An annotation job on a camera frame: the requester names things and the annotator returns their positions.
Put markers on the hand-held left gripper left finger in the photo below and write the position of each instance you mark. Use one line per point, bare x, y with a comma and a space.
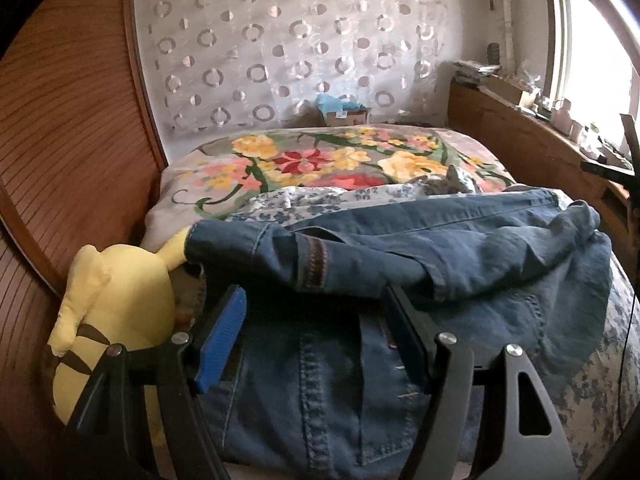
220, 340

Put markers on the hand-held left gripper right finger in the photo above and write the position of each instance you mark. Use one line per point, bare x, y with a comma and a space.
407, 340

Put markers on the blue denim pants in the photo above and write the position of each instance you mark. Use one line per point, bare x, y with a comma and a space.
350, 410

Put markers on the yellow plush toy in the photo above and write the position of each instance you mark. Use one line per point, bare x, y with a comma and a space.
125, 300

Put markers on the grey patterned cloth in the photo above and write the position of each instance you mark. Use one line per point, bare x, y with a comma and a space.
450, 182

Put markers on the blue flowered white sheet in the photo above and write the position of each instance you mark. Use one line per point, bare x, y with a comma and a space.
310, 202

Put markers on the colourful flowered bedspread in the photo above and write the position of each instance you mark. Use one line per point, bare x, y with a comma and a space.
310, 160

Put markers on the brown wooden side shelf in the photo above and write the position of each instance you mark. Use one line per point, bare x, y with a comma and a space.
525, 145

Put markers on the light blue cloth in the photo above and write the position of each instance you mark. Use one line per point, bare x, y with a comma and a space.
332, 102

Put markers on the wooden headboard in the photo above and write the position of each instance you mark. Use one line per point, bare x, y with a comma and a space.
75, 135

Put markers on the white curtain with circles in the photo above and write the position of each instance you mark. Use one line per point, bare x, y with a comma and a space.
300, 60

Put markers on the bright window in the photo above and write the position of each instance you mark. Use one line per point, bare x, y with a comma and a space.
595, 60

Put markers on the white wall pipe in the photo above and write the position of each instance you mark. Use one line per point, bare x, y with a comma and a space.
508, 40

